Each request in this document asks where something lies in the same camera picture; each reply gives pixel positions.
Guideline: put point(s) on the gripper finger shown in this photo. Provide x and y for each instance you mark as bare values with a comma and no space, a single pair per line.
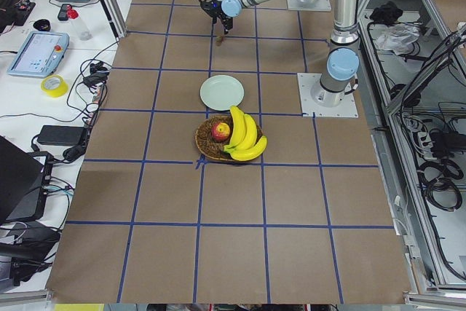
228,25

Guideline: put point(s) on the light green plate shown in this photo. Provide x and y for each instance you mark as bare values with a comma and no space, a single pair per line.
220,92

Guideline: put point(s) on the red apple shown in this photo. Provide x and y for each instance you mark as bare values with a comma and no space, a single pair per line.
220,132

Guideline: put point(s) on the yellow banana bunch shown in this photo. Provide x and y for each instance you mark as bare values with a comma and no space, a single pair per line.
244,144

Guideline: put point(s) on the woven wicker basket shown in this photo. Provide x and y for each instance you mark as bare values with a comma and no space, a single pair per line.
208,146

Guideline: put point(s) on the black power adapter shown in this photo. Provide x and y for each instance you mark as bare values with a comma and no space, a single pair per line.
58,135

